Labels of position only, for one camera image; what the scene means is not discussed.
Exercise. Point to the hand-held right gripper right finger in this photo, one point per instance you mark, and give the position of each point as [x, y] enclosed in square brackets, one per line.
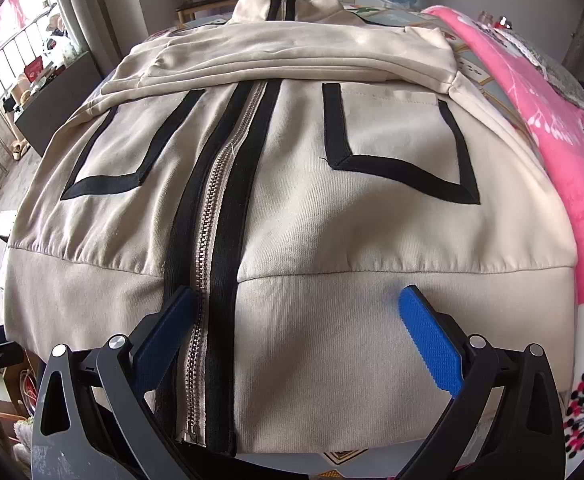
[429, 340]

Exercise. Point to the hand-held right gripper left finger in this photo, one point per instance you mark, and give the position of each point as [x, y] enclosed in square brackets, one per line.
[172, 330]

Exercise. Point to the cream zip jacket black trim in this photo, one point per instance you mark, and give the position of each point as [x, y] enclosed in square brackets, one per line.
[322, 210]

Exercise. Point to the fluffy green white garment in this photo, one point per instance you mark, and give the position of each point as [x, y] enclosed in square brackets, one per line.
[22, 435]

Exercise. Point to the pink floral blanket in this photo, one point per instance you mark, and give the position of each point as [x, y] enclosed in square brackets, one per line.
[547, 135]

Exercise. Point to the dark grey low cabinet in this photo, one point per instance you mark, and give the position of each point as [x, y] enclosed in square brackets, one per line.
[57, 105]

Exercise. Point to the blue fruit print tablecloth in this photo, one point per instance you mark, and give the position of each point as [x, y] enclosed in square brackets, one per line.
[487, 75]

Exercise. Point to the silver quilted cover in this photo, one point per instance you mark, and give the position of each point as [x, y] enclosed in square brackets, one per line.
[567, 75]

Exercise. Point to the white shopping bag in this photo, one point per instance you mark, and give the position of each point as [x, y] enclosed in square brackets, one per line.
[59, 52]

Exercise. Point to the green paper packet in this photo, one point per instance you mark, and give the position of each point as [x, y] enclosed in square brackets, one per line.
[392, 16]

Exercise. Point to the pink glass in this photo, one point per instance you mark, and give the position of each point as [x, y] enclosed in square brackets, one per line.
[484, 17]

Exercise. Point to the beige curtain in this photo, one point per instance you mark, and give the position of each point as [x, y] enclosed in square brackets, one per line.
[112, 0]

